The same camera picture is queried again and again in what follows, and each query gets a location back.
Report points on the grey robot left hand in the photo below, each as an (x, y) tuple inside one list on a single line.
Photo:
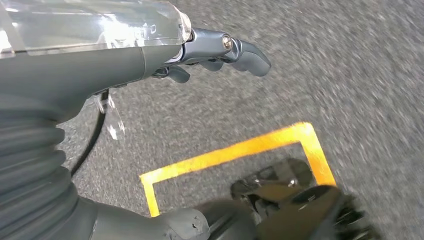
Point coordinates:
[(82, 66)]

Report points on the clear tape flap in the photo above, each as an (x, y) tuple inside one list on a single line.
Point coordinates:
[(116, 127)]

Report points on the yellow floor marking tape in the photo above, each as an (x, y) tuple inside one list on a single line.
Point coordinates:
[(232, 152)]

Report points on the black robot foot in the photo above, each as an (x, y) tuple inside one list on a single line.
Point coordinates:
[(298, 212)]

